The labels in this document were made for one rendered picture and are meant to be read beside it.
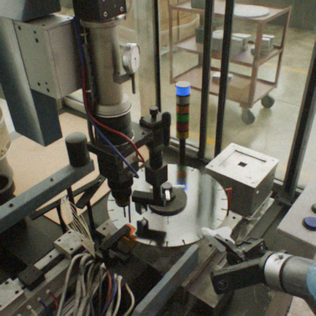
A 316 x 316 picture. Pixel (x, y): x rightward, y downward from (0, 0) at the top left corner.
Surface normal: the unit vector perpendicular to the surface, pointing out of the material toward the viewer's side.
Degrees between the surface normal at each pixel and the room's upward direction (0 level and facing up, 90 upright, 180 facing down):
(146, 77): 90
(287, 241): 90
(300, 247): 90
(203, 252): 0
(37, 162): 0
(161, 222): 0
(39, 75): 90
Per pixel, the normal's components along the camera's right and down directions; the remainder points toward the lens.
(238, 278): 0.00, 0.17
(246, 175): -0.03, -0.81
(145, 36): -0.62, 0.47
